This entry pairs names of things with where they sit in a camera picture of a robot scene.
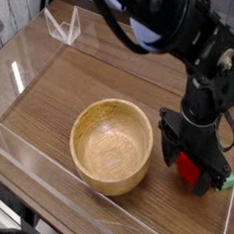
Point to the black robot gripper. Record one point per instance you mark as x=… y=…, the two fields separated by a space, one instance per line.
x=199 y=144

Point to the red plush strawberry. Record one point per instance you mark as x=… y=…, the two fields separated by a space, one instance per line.
x=187 y=169

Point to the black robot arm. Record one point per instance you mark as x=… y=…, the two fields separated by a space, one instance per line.
x=191 y=32

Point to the green rectangular block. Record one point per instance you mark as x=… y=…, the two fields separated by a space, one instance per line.
x=228 y=183

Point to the wooden bowl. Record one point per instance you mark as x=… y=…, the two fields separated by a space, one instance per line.
x=111 y=142

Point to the black stand lower left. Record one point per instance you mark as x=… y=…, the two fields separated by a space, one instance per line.
x=17 y=218

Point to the clear acrylic tray enclosure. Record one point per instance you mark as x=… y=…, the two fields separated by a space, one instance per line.
x=44 y=85

